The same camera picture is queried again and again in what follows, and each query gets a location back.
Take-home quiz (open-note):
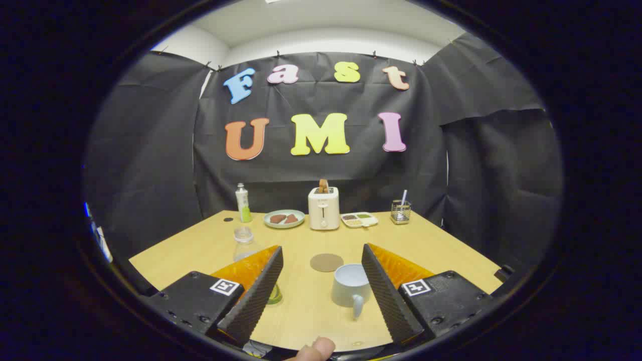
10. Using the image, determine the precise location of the capped white green bottle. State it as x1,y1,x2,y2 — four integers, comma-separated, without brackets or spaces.
235,183,253,223

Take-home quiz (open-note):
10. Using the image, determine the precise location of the wooden table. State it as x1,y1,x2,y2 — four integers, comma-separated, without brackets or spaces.
128,210,504,352

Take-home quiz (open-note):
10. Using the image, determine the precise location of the clear juice bottle green label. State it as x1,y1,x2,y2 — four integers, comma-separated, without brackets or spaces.
232,227,283,305

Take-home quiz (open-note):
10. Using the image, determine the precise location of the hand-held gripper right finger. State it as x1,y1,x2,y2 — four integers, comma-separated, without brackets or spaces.
361,243,495,347

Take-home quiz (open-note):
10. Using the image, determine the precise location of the pale blue cup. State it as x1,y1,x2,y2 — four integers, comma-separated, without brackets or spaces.
331,263,373,320

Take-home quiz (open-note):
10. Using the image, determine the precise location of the black backdrop cloth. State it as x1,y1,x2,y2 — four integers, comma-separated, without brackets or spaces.
83,33,565,296

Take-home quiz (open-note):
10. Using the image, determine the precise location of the pale green plate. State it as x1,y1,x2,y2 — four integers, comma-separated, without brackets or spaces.
263,209,305,230

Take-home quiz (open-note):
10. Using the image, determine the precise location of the white divided snack tray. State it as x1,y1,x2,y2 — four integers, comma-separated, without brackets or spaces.
341,212,379,229

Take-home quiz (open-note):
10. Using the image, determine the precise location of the white toaster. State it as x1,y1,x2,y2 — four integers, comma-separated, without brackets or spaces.
308,187,341,231

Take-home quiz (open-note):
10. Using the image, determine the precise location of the wire mesh holder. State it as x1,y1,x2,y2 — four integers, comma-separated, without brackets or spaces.
390,200,412,225

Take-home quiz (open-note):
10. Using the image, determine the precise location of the round brown coaster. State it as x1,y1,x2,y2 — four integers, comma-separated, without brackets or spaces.
309,253,345,273

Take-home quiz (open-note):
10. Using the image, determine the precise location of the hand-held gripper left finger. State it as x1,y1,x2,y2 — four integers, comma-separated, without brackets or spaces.
145,245,284,347

